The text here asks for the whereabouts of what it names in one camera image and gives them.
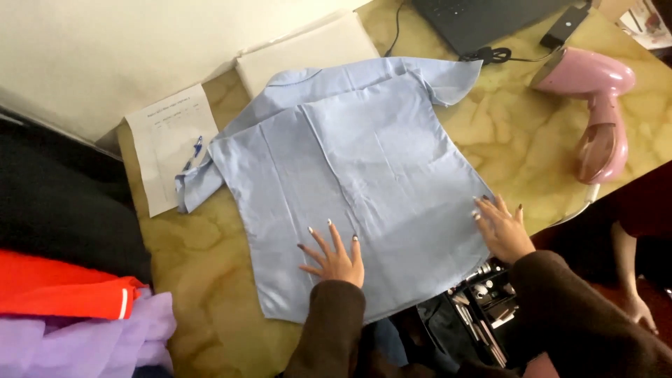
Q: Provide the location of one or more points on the person's left hand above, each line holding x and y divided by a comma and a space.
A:
338, 265

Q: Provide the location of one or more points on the person's right hand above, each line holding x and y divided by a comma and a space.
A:
504, 236

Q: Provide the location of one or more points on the light blue short-sleeved shirt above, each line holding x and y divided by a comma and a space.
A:
346, 168

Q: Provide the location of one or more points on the black bag with tools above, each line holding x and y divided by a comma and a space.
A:
472, 315

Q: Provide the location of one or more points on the pink handheld garment steamer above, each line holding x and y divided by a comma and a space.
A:
598, 105

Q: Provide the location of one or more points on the blue ballpoint pen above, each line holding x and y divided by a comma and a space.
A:
194, 153

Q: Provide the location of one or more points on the white printed paper sheet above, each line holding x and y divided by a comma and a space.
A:
157, 157

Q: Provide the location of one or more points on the black laptop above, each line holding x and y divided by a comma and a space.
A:
488, 21

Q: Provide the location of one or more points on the white folded cloth pad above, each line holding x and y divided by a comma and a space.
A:
309, 50

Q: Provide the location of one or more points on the black power adapter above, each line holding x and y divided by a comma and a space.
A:
566, 25

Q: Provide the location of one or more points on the brown cardboard box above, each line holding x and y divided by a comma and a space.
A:
611, 7

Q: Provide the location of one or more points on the colourful printed magazine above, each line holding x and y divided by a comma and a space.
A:
648, 21

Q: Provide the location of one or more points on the lilac garment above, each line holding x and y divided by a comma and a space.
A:
89, 341

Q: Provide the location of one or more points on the red garment with white stripe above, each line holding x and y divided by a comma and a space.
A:
57, 288

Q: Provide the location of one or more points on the black garment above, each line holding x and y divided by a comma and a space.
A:
57, 204

